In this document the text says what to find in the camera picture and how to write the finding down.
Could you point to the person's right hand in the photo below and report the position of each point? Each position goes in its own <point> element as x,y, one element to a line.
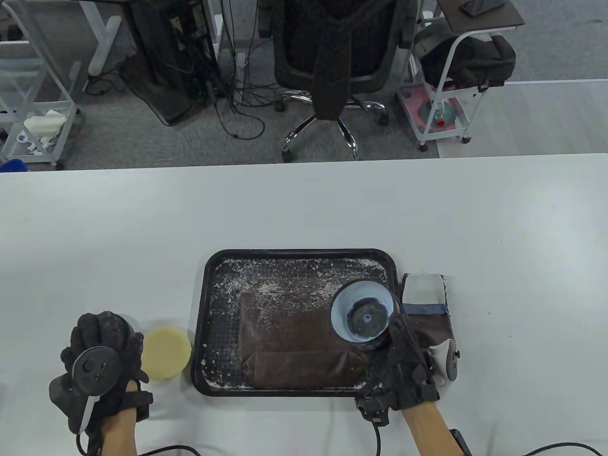
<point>403,370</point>

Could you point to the person's left hand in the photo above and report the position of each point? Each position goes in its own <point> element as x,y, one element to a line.
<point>109,332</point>

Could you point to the black hand controller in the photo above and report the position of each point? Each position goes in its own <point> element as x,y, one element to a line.
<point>452,361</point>
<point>95,368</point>

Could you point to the black leather care cream jar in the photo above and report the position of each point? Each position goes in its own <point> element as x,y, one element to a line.
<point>363,313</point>

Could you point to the white blue brown cloth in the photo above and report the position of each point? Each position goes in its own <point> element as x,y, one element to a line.
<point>425,289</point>

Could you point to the brown leather bag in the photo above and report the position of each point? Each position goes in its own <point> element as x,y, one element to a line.
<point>285,342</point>

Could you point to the black plastic tray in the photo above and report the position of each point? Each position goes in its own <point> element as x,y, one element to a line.
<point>223,285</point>

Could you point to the person's left forearm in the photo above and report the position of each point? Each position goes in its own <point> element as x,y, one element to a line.
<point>118,432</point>

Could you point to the person's right forearm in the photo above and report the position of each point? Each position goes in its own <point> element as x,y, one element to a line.
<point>427,430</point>

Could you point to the blue object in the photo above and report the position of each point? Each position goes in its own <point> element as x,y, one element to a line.
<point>12,166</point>

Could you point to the white foam block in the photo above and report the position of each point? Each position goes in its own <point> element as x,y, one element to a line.
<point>45,122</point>

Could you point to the clear bottle with red cap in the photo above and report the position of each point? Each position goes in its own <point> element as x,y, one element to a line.
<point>441,116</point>

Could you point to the pink round plate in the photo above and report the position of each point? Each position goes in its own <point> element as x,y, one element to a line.
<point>411,102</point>

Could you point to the black computer tower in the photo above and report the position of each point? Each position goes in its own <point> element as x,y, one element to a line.
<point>161,47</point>

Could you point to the white desk leg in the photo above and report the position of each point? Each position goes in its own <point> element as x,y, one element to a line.
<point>102,42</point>
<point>217,28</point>

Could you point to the white power strip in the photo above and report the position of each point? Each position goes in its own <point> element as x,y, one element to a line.
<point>241,64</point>

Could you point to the black backpack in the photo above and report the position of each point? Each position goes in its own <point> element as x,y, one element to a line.
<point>479,57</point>

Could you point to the black office chair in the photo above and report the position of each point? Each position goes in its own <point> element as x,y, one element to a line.
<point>332,47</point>

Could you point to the white cart with brown top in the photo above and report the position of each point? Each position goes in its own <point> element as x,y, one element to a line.
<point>479,21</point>

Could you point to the black phone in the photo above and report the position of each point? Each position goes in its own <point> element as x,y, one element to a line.
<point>479,7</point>

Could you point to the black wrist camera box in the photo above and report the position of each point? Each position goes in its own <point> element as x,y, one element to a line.
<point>460,444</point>

